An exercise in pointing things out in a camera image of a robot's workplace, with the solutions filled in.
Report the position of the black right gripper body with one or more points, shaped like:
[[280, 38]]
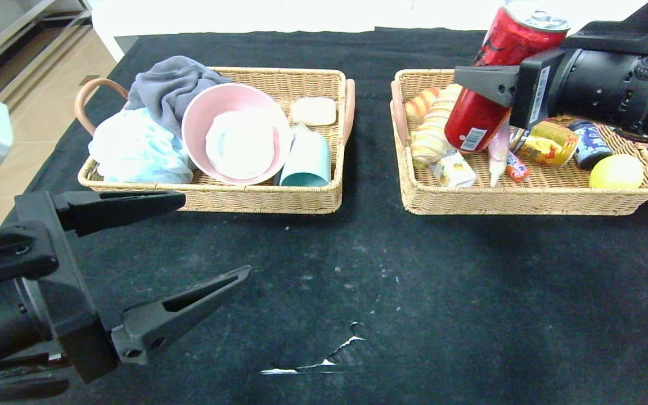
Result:
[[533, 90]]

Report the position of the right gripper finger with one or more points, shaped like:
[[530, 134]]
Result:
[[487, 84]]

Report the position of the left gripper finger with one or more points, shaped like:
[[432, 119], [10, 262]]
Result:
[[178, 315], [116, 207]]

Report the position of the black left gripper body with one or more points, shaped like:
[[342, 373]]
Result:
[[68, 287]]

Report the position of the red soda can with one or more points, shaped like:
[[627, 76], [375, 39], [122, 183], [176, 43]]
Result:
[[487, 112]]

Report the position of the yellow drink can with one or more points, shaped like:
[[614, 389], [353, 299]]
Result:
[[546, 145]]

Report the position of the long striped bread roll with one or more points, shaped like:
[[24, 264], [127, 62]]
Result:
[[433, 135]]

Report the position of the grey cloth with tag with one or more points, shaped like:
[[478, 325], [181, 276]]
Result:
[[172, 87]]

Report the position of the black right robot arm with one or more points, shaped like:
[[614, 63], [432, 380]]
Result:
[[605, 84]]

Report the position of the light blue bath pouf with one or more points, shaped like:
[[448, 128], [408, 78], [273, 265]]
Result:
[[133, 149]]

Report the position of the croissant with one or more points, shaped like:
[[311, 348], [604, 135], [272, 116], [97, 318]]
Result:
[[421, 106]]

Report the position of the purple eggplant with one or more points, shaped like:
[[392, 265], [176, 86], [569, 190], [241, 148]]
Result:
[[498, 157]]

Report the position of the dark blue tin can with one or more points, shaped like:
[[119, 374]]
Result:
[[591, 149]]

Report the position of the small juice carton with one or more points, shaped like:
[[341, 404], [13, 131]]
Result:
[[454, 171]]

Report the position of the yellow lemon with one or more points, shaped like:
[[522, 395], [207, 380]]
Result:
[[616, 171]]

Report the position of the white dish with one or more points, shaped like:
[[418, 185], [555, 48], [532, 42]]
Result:
[[238, 145]]

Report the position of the pink bowl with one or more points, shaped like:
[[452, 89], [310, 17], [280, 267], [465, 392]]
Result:
[[233, 100]]

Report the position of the white soap bar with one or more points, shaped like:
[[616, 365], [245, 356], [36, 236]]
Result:
[[314, 111]]

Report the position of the clear plastic wrapper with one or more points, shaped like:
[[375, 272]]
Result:
[[300, 130]]

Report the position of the teal plastic cup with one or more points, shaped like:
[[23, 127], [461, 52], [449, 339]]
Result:
[[306, 159]]

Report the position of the white low cabinet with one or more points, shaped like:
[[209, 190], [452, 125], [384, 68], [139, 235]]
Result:
[[217, 17]]

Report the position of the black right camera bracket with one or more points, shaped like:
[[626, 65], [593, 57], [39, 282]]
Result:
[[622, 34]]

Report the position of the grey metal rail frame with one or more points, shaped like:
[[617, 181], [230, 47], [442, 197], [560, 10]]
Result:
[[9, 28]]

